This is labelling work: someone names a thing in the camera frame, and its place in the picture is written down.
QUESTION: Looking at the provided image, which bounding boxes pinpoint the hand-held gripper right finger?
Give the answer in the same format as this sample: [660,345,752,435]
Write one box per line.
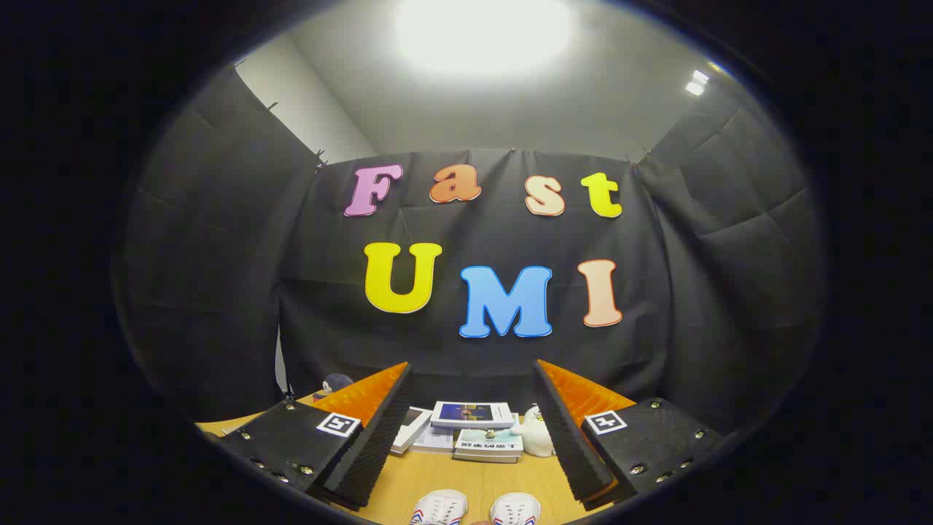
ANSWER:
[532,359,726,511]

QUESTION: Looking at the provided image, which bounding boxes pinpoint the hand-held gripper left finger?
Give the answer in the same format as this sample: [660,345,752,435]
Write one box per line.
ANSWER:
[219,362,413,511]

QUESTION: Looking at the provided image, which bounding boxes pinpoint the white canvas shoe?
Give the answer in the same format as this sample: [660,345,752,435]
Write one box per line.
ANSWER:
[410,490,469,525]
[490,493,542,525]

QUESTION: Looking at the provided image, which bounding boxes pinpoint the white duck plush toy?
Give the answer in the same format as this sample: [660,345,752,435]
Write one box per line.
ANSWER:
[519,405,556,458]

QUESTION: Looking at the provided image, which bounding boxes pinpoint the white book with portrait cover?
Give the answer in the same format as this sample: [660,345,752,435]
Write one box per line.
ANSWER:
[390,406,434,456]

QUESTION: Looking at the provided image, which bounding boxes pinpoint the thin white printed booklet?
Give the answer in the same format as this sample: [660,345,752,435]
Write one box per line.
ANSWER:
[412,425,458,454]

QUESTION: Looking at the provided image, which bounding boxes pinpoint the penguin plush toy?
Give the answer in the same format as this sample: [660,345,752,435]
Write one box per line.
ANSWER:
[313,373,354,400]

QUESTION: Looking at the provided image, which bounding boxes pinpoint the book with pale teal cover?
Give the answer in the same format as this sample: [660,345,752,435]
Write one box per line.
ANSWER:
[456,427,524,457]

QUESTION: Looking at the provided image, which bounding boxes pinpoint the book with blue photo cover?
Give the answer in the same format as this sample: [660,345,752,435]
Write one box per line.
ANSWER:
[430,401,515,429]

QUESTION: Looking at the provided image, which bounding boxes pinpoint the large round ceiling light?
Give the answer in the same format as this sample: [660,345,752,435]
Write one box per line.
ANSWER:
[397,0,573,74]

